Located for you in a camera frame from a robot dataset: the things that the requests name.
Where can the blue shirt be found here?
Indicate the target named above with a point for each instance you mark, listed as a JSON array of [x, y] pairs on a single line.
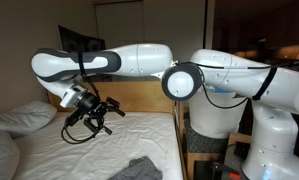
[[217, 89]]

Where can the grey shirt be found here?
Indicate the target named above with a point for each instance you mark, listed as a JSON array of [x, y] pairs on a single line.
[[139, 170]]

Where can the wooden bed frame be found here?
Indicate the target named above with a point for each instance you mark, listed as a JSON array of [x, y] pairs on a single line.
[[139, 96]]

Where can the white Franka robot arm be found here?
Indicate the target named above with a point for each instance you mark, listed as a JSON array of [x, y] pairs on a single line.
[[139, 60]]

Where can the green chair cushion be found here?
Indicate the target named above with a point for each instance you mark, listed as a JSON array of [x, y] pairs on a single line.
[[202, 143]]

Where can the wooden chair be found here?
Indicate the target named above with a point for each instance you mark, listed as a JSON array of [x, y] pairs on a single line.
[[190, 160]]

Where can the large white pillow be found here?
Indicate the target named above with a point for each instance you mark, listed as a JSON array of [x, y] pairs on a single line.
[[0, 156]]

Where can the white bed sheet mattress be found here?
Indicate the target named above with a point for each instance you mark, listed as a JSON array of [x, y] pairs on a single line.
[[139, 140]]

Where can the white woven basket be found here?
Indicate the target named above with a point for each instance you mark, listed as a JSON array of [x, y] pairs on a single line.
[[215, 120]]

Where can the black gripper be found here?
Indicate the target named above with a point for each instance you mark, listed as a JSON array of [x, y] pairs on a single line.
[[94, 108]]

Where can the small white pillow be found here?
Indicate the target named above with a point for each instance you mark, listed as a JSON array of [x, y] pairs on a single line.
[[25, 118]]

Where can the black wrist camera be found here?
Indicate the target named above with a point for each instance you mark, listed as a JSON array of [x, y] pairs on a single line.
[[74, 117]]

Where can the black and red clamp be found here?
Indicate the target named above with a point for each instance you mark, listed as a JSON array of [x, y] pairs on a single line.
[[222, 168]]

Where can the black wide monitor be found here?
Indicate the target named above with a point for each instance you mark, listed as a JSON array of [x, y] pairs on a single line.
[[75, 40]]

